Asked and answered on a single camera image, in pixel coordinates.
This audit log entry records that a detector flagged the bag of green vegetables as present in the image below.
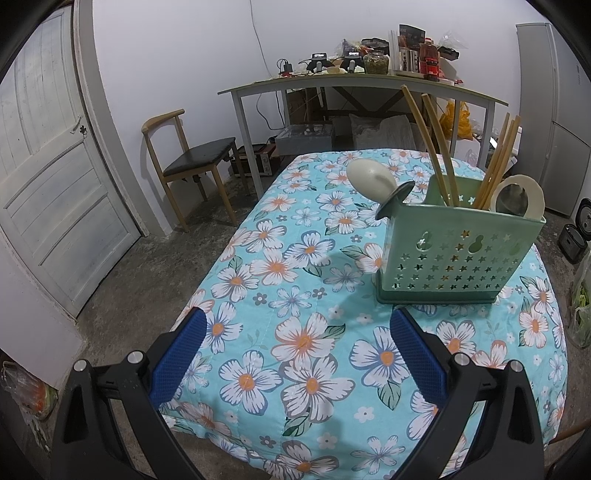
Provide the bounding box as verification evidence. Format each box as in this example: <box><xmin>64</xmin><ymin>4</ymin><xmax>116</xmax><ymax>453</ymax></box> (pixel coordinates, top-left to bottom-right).
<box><xmin>567</xmin><ymin>268</ymin><xmax>591</xmax><ymax>350</ymax></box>

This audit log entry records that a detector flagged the grey storage tray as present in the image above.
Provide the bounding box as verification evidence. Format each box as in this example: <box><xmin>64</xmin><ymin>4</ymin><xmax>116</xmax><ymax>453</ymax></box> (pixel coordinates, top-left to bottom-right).
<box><xmin>276</xmin><ymin>122</ymin><xmax>336</xmax><ymax>156</ymax></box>

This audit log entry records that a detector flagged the cream ceramic spoon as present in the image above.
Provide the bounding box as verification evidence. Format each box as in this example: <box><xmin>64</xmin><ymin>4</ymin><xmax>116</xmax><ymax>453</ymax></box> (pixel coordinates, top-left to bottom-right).
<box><xmin>346</xmin><ymin>159</ymin><xmax>402</xmax><ymax>202</ymax></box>

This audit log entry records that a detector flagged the clear plastic bag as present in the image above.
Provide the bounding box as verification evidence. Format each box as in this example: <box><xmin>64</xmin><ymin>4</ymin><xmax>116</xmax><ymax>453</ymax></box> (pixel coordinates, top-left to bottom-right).
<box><xmin>436</xmin><ymin>32</ymin><xmax>463</xmax><ymax>61</ymax></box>

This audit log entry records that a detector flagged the brown cardboard box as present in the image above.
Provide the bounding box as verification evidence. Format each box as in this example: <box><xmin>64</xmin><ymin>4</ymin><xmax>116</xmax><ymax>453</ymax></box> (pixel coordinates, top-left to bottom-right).
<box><xmin>286</xmin><ymin>88</ymin><xmax>324</xmax><ymax>126</ymax></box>

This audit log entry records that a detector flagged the green plastic utensil holder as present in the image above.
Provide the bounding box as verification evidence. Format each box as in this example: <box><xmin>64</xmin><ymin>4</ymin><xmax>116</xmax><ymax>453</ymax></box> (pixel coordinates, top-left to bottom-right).
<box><xmin>374</xmin><ymin>178</ymin><xmax>547</xmax><ymax>305</ymax></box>

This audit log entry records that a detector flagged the dark printed snack bag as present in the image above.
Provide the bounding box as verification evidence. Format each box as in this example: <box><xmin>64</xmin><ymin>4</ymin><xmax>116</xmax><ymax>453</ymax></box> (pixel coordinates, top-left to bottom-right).
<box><xmin>399</xmin><ymin>24</ymin><xmax>426</xmax><ymax>47</ymax></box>

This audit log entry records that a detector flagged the black rice cooker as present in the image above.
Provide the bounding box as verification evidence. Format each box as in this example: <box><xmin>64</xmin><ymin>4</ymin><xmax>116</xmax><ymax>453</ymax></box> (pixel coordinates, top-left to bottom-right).
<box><xmin>558</xmin><ymin>198</ymin><xmax>591</xmax><ymax>264</ymax></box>

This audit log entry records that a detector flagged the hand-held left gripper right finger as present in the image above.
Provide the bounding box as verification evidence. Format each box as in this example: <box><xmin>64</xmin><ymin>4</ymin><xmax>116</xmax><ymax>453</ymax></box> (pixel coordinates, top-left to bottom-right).
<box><xmin>390</xmin><ymin>307</ymin><xmax>548</xmax><ymax>480</ymax></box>

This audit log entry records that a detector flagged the white panel door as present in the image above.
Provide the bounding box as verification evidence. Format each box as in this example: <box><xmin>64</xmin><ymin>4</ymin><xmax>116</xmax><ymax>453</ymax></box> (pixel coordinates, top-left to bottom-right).
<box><xmin>0</xmin><ymin>4</ymin><xmax>144</xmax><ymax>319</ymax></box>

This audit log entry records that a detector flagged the plastic bag with orange contents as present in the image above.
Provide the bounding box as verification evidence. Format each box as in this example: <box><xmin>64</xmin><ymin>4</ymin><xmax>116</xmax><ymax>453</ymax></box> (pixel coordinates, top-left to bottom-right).
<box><xmin>0</xmin><ymin>362</ymin><xmax>59</xmax><ymax>444</ymax></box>

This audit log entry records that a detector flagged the grey refrigerator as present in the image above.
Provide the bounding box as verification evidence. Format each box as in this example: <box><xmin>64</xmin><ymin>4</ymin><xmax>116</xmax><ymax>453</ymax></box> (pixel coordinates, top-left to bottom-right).
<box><xmin>516</xmin><ymin>21</ymin><xmax>591</xmax><ymax>217</ymax></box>

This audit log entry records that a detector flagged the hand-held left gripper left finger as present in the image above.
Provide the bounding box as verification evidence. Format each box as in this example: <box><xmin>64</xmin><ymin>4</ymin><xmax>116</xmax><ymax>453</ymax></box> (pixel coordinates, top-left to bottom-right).
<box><xmin>50</xmin><ymin>307</ymin><xmax>208</xmax><ymax>480</ymax></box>

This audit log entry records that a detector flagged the small toaster oven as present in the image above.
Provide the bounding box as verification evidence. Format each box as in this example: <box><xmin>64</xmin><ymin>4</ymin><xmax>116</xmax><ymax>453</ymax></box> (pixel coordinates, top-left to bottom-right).
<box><xmin>231</xmin><ymin>143</ymin><xmax>280</xmax><ymax>179</ymax></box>

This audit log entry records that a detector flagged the wooden chopstick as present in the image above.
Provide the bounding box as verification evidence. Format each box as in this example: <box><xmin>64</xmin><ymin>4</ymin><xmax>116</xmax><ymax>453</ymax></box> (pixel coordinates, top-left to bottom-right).
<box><xmin>475</xmin><ymin>112</ymin><xmax>510</xmax><ymax>209</ymax></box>
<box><xmin>421</xmin><ymin>93</ymin><xmax>461</xmax><ymax>208</ymax></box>
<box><xmin>481</xmin><ymin>120</ymin><xmax>516</xmax><ymax>210</ymax></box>
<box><xmin>487</xmin><ymin>114</ymin><xmax>523</xmax><ymax>212</ymax></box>
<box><xmin>401</xmin><ymin>84</ymin><xmax>455</xmax><ymax>208</ymax></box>

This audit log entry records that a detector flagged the glass jar of pickles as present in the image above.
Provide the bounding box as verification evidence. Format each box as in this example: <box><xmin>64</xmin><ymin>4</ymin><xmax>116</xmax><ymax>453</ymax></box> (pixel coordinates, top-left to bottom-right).
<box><xmin>362</xmin><ymin>52</ymin><xmax>391</xmax><ymax>75</ymax></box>

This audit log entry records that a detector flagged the thin wall cable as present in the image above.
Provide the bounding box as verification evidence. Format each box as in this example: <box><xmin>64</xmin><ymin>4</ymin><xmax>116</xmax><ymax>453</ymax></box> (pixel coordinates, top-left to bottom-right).
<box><xmin>249</xmin><ymin>0</ymin><xmax>271</xmax><ymax>78</ymax></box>

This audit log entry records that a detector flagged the wooden chair with black seat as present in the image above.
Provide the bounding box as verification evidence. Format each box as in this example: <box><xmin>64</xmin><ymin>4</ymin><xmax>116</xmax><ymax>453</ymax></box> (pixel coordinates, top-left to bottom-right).
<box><xmin>141</xmin><ymin>109</ymin><xmax>241</xmax><ymax>232</ymax></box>

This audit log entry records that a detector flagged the metal cutlery holder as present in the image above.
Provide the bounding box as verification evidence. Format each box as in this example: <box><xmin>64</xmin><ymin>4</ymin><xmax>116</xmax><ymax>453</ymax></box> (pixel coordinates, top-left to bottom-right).
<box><xmin>398</xmin><ymin>46</ymin><xmax>420</xmax><ymax>73</ymax></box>

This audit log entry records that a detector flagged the yellow plastic bag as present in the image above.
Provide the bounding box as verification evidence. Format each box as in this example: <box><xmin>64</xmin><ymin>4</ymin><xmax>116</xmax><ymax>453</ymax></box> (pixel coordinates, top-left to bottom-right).
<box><xmin>438</xmin><ymin>102</ymin><xmax>476</xmax><ymax>142</ymax></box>

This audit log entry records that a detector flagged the wooden table with white legs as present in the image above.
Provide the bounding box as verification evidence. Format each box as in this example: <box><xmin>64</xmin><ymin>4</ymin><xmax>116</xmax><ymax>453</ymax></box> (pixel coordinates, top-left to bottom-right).
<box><xmin>218</xmin><ymin>73</ymin><xmax>509</xmax><ymax>197</ymax></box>

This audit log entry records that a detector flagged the white ceramic spoon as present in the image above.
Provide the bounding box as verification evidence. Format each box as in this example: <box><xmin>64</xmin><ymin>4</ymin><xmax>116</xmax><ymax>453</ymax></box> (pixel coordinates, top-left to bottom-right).
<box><xmin>494</xmin><ymin>174</ymin><xmax>546</xmax><ymax>220</ymax></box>

